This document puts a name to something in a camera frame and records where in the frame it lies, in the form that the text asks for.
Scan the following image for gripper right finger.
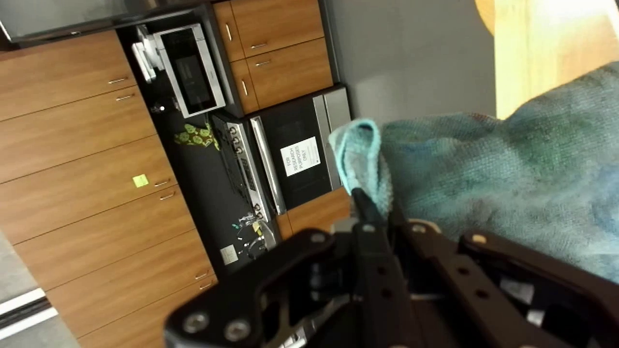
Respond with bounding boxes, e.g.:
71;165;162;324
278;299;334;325
393;205;619;348

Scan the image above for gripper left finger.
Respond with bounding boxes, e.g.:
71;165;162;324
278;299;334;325
163;188;413;348

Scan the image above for green towel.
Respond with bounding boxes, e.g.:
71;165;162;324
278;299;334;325
329;62;619;285

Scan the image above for wood base cabinet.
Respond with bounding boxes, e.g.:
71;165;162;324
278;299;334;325
276;188;352;241
212;0;335;115

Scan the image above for white paper sign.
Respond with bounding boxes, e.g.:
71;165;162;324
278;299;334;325
280;136;322;177

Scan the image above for black and steel stove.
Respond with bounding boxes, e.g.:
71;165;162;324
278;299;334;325
211;84;353;224

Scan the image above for green patterned cloth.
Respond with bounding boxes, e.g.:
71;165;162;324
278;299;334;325
174;123;220;151

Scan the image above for stainless steel microwave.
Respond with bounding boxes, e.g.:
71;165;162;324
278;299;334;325
153;23;227;119

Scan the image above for tall wood kitchen cabinets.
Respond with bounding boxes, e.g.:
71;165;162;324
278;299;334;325
0;29;219;348

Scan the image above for white countertop appliance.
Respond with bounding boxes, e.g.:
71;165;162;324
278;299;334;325
132;25;162;84

